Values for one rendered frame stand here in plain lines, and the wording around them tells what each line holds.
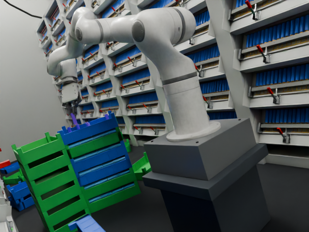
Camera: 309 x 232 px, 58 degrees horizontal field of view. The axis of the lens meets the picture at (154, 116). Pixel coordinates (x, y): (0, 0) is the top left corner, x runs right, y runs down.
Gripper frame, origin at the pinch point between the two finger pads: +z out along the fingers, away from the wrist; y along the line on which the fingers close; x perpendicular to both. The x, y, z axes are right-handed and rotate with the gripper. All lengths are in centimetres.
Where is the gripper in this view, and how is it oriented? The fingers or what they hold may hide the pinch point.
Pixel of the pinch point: (72, 111)
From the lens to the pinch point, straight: 155.9
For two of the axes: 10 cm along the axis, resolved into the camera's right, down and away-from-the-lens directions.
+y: -9.2, 2.4, 3.2
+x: -3.6, -1.8, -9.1
